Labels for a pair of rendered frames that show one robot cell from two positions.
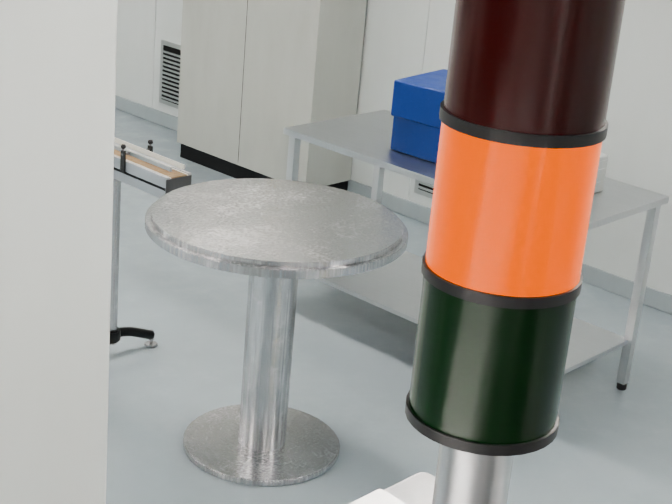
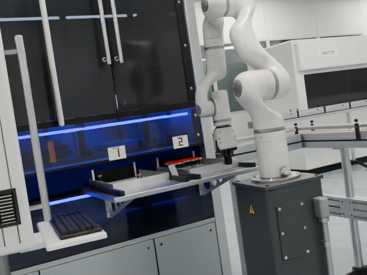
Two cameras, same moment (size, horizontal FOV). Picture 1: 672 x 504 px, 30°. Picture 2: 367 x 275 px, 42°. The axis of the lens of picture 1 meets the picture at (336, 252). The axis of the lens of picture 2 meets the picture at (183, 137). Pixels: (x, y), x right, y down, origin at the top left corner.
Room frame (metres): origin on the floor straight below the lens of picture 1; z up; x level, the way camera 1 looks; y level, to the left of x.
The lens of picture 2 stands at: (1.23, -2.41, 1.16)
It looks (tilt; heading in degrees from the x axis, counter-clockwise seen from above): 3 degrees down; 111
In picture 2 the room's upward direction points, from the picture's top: 8 degrees counter-clockwise
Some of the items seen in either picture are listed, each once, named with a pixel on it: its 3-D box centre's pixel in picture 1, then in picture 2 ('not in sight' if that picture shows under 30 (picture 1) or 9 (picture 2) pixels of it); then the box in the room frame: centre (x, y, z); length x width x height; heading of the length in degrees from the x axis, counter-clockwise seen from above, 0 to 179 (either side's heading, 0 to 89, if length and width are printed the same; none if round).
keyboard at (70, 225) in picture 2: not in sight; (72, 222); (0.19, -0.93, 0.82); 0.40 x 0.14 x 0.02; 132
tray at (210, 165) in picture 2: not in sight; (195, 166); (0.47, -0.28, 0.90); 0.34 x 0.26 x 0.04; 139
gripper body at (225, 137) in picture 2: not in sight; (224, 136); (0.65, -0.35, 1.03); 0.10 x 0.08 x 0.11; 48
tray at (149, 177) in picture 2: not in sight; (127, 179); (0.22, -0.51, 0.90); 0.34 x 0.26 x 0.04; 138
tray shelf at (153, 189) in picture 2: not in sight; (168, 179); (0.39, -0.43, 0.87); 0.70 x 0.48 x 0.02; 48
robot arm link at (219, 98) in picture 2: not in sight; (219, 105); (0.65, -0.35, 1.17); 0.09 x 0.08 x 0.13; 46
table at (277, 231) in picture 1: (269, 335); not in sight; (4.24, 0.22, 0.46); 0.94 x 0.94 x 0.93
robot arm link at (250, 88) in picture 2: not in sight; (258, 101); (0.88, -0.61, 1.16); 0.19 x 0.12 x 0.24; 46
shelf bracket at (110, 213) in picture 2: not in sight; (120, 207); (0.23, -0.62, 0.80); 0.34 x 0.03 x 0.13; 138
